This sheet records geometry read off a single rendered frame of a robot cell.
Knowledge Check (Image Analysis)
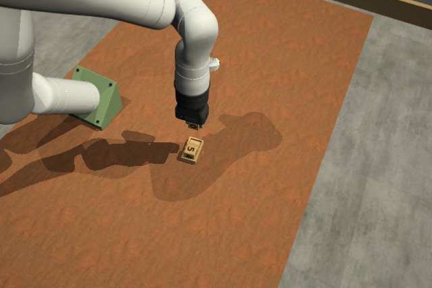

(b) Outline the tan wooden tray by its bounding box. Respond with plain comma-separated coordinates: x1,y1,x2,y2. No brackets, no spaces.
181,136,204,165

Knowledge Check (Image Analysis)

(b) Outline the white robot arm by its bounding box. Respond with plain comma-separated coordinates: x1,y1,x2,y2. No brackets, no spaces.
0,0,219,125

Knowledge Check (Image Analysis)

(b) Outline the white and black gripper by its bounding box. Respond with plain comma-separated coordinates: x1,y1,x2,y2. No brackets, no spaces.
173,57,219,128

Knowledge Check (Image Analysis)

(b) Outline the tan number cube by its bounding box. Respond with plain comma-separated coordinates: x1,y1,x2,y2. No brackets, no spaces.
184,144,198,160
188,122,200,131

